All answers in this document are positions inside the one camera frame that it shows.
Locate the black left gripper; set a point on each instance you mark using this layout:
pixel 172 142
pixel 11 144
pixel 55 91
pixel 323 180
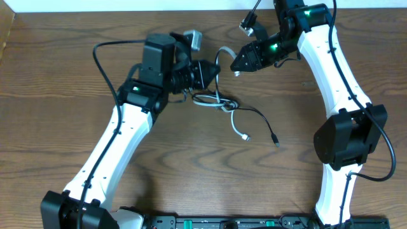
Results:
pixel 197 74

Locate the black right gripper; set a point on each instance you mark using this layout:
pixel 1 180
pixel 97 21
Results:
pixel 254 56

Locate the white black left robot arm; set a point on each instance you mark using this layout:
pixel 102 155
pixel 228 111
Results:
pixel 166 68

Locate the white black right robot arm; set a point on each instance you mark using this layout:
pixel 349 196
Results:
pixel 353 126

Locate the brown cardboard panel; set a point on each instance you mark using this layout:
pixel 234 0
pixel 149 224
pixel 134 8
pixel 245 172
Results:
pixel 7 16

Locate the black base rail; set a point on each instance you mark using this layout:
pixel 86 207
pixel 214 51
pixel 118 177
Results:
pixel 288 220

